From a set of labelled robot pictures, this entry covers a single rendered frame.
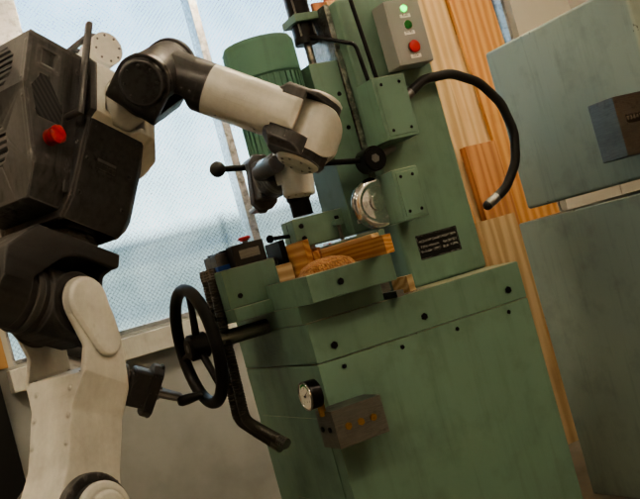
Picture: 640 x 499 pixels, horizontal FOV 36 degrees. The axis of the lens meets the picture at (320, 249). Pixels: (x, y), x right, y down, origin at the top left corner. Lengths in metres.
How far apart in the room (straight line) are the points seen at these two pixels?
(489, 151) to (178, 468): 1.75
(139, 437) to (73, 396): 1.85
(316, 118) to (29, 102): 0.48
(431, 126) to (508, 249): 1.49
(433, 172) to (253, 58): 0.52
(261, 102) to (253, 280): 0.68
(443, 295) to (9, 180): 1.03
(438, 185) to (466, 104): 1.80
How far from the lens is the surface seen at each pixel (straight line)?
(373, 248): 2.08
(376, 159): 2.29
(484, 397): 2.31
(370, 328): 2.16
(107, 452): 1.70
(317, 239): 2.33
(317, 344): 2.11
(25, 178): 1.67
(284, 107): 1.66
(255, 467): 3.67
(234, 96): 1.67
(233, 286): 2.22
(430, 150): 2.44
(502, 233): 3.87
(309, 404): 2.04
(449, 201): 2.44
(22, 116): 1.69
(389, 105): 2.31
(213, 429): 3.60
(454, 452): 2.27
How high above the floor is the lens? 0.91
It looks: 1 degrees up
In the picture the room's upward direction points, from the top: 15 degrees counter-clockwise
